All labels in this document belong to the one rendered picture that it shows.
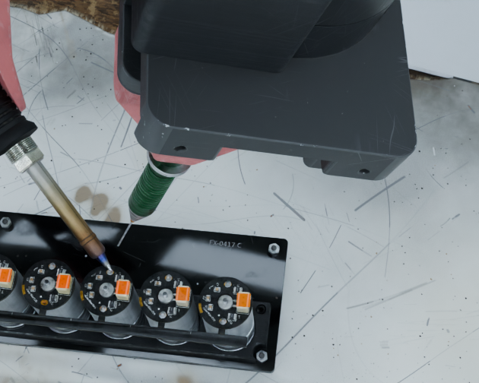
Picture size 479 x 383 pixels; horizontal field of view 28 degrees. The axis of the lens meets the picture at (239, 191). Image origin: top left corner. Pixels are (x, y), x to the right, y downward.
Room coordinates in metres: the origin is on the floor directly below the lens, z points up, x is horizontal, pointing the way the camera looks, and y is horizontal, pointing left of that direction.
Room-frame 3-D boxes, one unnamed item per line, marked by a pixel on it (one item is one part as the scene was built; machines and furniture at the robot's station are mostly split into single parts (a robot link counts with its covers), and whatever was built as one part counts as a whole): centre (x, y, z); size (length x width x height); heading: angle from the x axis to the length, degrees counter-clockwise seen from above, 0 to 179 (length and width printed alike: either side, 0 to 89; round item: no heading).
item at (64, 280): (0.15, 0.09, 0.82); 0.01 x 0.01 x 0.01; 77
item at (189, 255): (0.16, 0.06, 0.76); 0.16 x 0.07 x 0.01; 77
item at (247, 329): (0.13, 0.01, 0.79); 0.02 x 0.02 x 0.05
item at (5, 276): (0.16, 0.11, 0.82); 0.01 x 0.01 x 0.01; 77
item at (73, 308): (0.15, 0.09, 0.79); 0.02 x 0.02 x 0.05
